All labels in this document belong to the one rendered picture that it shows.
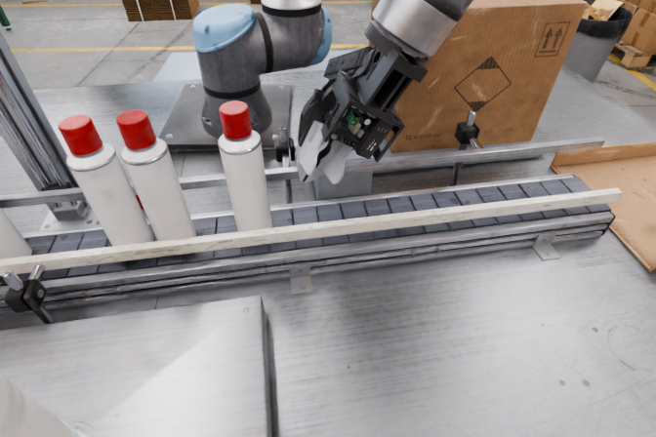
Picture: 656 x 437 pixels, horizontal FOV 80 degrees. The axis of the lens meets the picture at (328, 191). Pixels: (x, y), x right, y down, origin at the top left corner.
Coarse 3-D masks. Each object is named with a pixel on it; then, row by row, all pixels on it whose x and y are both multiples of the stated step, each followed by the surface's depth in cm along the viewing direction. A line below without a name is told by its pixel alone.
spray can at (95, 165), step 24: (72, 120) 42; (72, 144) 42; (96, 144) 43; (72, 168) 43; (96, 168) 44; (120, 168) 47; (96, 192) 45; (120, 192) 47; (96, 216) 49; (120, 216) 49; (120, 240) 51; (144, 240) 53
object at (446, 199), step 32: (448, 192) 64; (480, 192) 64; (512, 192) 64; (544, 192) 64; (576, 192) 64; (224, 224) 59; (288, 224) 59; (448, 224) 59; (480, 224) 59; (192, 256) 54; (224, 256) 54
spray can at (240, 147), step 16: (224, 112) 44; (240, 112) 44; (224, 128) 45; (240, 128) 45; (224, 144) 46; (240, 144) 46; (256, 144) 46; (224, 160) 47; (240, 160) 46; (256, 160) 48; (240, 176) 48; (256, 176) 49; (240, 192) 50; (256, 192) 50; (240, 208) 52; (256, 208) 52; (240, 224) 54; (256, 224) 54
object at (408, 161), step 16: (528, 144) 60; (544, 144) 60; (560, 144) 60; (576, 144) 61; (592, 144) 61; (368, 160) 57; (384, 160) 57; (400, 160) 57; (416, 160) 58; (432, 160) 58; (448, 160) 59; (464, 160) 59; (208, 176) 55; (224, 176) 55; (272, 176) 55; (288, 176) 56; (32, 192) 52; (48, 192) 52; (64, 192) 52; (80, 192) 52
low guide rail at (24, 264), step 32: (608, 192) 59; (320, 224) 54; (352, 224) 54; (384, 224) 55; (416, 224) 56; (32, 256) 50; (64, 256) 50; (96, 256) 50; (128, 256) 51; (160, 256) 52
